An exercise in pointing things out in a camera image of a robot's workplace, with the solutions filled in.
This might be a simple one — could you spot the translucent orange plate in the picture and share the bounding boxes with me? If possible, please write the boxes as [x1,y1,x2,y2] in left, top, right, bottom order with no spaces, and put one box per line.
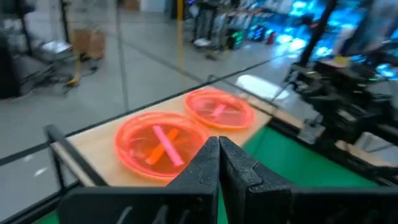
[114,112,210,183]

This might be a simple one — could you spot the cardboard box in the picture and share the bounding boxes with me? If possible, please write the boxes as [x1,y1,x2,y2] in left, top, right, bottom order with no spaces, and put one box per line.
[72,28,106,60]

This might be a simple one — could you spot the yellow cable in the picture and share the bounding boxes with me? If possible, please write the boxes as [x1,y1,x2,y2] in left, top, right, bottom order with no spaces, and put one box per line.
[176,0,185,91]

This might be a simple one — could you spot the wooden shelf with black frame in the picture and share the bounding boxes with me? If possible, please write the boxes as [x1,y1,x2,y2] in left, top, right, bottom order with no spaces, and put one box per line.
[43,88,274,200]

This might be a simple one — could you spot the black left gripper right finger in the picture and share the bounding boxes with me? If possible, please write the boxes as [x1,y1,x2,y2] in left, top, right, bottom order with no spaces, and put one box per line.
[220,136,398,224]

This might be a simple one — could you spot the person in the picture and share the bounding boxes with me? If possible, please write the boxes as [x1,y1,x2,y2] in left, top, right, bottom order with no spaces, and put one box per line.
[190,0,220,48]

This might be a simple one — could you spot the green table mat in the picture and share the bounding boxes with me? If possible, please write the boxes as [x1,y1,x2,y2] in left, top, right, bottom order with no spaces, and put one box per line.
[32,126,379,224]

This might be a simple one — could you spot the translucent pink plate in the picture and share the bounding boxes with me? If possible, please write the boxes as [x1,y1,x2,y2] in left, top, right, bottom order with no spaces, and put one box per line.
[114,111,211,182]
[183,88,256,131]

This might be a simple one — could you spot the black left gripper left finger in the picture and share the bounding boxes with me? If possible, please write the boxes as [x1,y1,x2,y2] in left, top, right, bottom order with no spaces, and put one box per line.
[58,136,220,224]

